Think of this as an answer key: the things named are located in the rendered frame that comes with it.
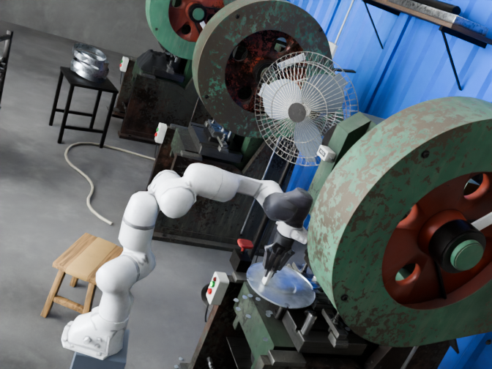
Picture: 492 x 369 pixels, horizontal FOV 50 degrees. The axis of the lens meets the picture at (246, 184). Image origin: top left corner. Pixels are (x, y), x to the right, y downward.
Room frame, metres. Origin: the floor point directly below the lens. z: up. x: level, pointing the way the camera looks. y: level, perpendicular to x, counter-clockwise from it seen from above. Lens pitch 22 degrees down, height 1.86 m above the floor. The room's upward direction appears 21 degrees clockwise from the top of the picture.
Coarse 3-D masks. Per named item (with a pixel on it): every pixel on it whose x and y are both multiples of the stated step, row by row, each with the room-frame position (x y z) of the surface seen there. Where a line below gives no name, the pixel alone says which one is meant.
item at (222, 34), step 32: (256, 0) 3.05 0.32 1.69; (224, 32) 2.96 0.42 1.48; (256, 32) 3.11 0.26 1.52; (288, 32) 3.11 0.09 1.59; (320, 32) 3.19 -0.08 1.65; (192, 64) 3.09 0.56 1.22; (224, 64) 2.99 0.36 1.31; (256, 64) 3.08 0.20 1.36; (288, 64) 3.17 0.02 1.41; (224, 96) 3.01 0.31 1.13; (256, 96) 3.17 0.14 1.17; (160, 128) 3.56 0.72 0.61; (192, 128) 3.56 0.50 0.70; (224, 128) 3.61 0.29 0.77; (256, 128) 3.12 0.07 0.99; (320, 128) 3.29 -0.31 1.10; (160, 160) 3.61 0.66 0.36; (192, 160) 3.20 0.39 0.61; (224, 160) 3.36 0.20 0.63; (256, 160) 3.38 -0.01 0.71; (160, 224) 3.17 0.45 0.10; (192, 224) 3.27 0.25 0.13; (224, 224) 3.37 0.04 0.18; (256, 224) 3.47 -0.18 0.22
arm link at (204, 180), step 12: (192, 168) 1.60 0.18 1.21; (204, 168) 1.61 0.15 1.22; (216, 168) 1.64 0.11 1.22; (168, 180) 1.57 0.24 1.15; (180, 180) 1.58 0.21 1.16; (192, 180) 1.57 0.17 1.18; (204, 180) 1.58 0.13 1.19; (216, 180) 1.60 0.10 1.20; (156, 192) 1.56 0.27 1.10; (168, 192) 1.51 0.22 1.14; (180, 192) 1.51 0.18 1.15; (192, 192) 1.55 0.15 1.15; (204, 192) 1.59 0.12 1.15; (216, 192) 1.60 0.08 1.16; (168, 204) 1.48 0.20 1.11; (180, 204) 1.50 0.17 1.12; (192, 204) 1.54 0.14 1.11; (168, 216) 1.50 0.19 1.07; (180, 216) 1.51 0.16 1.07
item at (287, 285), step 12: (252, 276) 1.82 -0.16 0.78; (276, 276) 1.87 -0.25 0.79; (288, 276) 1.91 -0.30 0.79; (300, 276) 1.95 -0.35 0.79; (264, 288) 1.76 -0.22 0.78; (276, 288) 1.78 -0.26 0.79; (288, 288) 1.81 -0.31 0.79; (300, 288) 1.85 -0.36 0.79; (312, 288) 1.88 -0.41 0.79; (276, 300) 1.71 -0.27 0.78; (288, 300) 1.74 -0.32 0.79; (300, 300) 1.77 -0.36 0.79; (312, 300) 1.80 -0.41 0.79
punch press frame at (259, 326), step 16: (336, 128) 2.03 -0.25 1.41; (352, 128) 1.97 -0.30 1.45; (368, 128) 1.97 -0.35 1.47; (336, 144) 1.99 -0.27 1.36; (352, 144) 1.97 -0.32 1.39; (336, 160) 1.95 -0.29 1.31; (320, 176) 1.99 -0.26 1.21; (480, 176) 1.86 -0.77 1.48; (240, 304) 1.94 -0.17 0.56; (256, 304) 1.85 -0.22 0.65; (240, 320) 1.90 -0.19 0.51; (256, 320) 1.80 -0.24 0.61; (272, 320) 1.79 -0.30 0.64; (256, 336) 1.75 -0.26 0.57; (272, 336) 1.69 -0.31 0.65; (288, 336) 1.73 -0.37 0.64; (256, 352) 1.71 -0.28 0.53; (368, 352) 1.84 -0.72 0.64
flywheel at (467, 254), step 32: (448, 192) 1.54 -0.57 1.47; (480, 192) 1.61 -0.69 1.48; (416, 224) 1.51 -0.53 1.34; (448, 224) 1.49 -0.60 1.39; (480, 224) 1.55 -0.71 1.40; (384, 256) 1.49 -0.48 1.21; (416, 256) 1.54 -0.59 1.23; (448, 256) 1.44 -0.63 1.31; (480, 256) 1.46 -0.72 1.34; (416, 288) 1.57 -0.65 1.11; (448, 288) 1.64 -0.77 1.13
